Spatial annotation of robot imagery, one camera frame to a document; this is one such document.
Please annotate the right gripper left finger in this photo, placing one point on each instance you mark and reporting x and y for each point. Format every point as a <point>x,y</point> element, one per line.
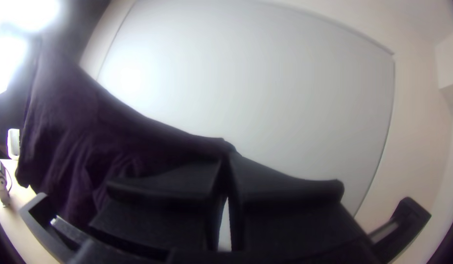
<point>164,205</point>

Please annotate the black t-shirt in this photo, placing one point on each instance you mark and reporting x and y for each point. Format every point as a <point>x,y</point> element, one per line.
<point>83,139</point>

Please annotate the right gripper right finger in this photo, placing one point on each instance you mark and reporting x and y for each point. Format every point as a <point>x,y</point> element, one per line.
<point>285,216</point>

